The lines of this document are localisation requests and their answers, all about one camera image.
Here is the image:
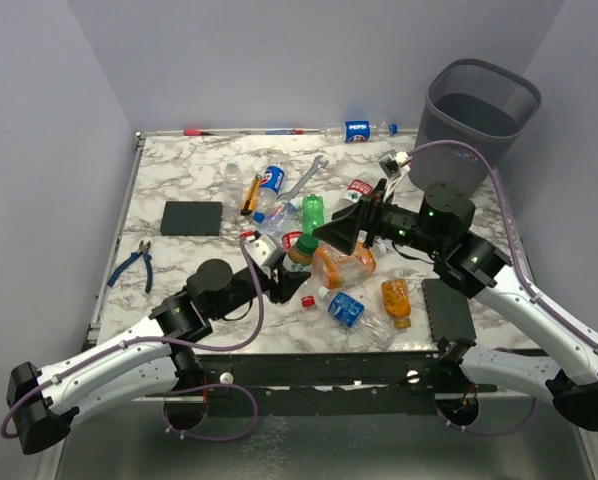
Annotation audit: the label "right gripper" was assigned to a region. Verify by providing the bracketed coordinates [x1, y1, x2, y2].
[312, 178, 445, 256]

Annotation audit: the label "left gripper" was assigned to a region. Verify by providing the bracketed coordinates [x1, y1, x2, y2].
[211, 252, 311, 321]

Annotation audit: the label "Starbucks coffee bottle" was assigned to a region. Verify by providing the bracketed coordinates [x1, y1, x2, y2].
[285, 233, 319, 271]

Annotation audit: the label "red label clear bottle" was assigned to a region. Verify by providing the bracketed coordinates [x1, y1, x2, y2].
[281, 230, 303, 251]

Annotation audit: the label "blue label water bottle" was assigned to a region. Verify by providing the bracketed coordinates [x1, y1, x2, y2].
[317, 287, 397, 351]

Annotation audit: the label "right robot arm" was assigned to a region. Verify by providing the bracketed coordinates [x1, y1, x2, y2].
[313, 181, 598, 432]

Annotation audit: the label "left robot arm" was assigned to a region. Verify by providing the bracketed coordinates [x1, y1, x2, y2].
[0, 259, 310, 455]

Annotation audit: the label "grey mesh waste bin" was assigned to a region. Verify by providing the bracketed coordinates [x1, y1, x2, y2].
[409, 59, 542, 195]

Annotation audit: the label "loose red bottle cap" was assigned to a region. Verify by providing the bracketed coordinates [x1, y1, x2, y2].
[301, 296, 315, 308]

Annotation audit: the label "large orange label bottle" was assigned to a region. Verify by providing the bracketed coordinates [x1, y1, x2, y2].
[312, 241, 388, 290]

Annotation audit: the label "green plastic bottle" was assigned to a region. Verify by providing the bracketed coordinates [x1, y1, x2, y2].
[302, 194, 325, 234]

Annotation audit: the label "red green label water bottle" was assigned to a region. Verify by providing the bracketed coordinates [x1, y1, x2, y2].
[334, 172, 379, 211]

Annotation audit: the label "clear bottle purple label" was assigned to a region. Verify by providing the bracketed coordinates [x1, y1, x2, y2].
[252, 199, 299, 240]

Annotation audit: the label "silver open-end wrench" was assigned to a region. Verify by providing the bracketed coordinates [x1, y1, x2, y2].
[278, 155, 329, 201]

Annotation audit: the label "small orange juice bottle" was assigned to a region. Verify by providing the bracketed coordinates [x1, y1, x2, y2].
[381, 278, 411, 330]

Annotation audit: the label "Pepsi bottle blue label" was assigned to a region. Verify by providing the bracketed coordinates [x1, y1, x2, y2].
[252, 165, 285, 223]

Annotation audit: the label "Pepsi bottle at back edge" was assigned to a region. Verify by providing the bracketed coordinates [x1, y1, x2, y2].
[323, 120, 399, 143]

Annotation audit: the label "clear empty bottle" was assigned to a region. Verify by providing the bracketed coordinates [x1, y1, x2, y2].
[224, 162, 243, 211]

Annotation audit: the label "black box left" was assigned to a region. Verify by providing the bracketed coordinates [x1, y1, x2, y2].
[160, 201, 223, 237]

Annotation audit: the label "black notebook right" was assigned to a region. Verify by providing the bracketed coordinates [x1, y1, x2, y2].
[422, 279, 476, 343]

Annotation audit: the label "blue handled screwdriver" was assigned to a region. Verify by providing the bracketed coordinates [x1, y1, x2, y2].
[264, 128, 306, 136]

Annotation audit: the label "blue handled pliers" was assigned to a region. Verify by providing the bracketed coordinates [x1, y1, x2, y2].
[106, 239, 154, 293]

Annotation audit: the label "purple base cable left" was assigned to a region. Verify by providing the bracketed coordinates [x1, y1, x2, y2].
[162, 383, 260, 442]

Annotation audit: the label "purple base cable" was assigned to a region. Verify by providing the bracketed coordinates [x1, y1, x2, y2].
[436, 397, 539, 437]
[162, 383, 260, 442]

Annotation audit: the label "red handled screwdriver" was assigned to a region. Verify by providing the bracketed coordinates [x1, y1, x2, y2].
[183, 129, 218, 137]

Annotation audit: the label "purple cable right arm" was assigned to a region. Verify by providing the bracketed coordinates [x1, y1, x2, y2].
[408, 139, 598, 361]

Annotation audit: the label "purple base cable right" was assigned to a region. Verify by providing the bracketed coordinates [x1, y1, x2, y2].
[436, 397, 539, 437]

